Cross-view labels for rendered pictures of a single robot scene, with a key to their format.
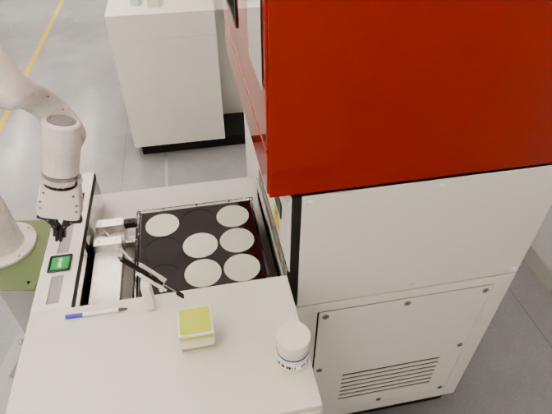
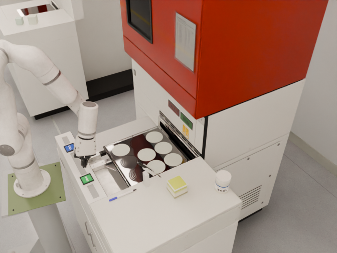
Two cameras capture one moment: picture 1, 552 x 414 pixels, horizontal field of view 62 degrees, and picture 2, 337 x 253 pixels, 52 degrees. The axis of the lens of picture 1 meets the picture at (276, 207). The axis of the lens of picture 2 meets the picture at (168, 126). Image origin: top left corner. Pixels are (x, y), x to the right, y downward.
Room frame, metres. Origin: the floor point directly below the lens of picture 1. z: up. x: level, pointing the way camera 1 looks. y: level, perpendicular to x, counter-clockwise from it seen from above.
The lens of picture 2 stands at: (-0.39, 0.56, 2.25)
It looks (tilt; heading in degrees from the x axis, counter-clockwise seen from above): 40 degrees down; 340
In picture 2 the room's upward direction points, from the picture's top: straight up
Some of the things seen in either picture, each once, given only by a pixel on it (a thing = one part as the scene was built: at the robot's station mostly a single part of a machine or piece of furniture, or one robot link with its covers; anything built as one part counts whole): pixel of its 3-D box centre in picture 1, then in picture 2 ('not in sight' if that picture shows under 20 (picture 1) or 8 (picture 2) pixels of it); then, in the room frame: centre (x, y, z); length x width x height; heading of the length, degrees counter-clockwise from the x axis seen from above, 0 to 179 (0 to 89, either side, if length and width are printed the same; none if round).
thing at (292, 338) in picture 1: (292, 347); (222, 181); (0.53, -0.04, 1.01); 0.07 x 0.07 x 0.10
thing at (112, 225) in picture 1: (110, 225); (93, 156); (1.02, 0.51, 0.89); 0.08 x 0.03 x 0.03; 101
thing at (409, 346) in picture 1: (347, 276); (203, 158); (1.23, -0.30, 0.41); 0.82 x 0.71 x 0.82; 11
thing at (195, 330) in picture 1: (196, 328); (177, 186); (0.58, 0.17, 1.00); 0.07 x 0.07 x 0.07; 11
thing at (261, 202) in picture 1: (269, 232); (177, 140); (0.99, 0.02, 0.89); 0.44 x 0.02 x 0.10; 11
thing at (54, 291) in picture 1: (74, 248); (80, 172); (0.93, 0.59, 0.89); 0.55 x 0.09 x 0.14; 11
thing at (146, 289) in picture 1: (153, 286); (149, 174); (0.68, 0.28, 1.03); 0.06 x 0.04 x 0.13; 101
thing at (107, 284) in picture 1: (108, 270); (104, 178); (0.87, 0.48, 0.87); 0.36 x 0.08 x 0.03; 11
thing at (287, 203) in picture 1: (264, 164); (164, 107); (1.17, 0.04, 1.02); 0.82 x 0.03 x 0.40; 11
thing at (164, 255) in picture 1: (200, 245); (146, 154); (0.94, 0.22, 0.90); 0.34 x 0.34 x 0.01; 11
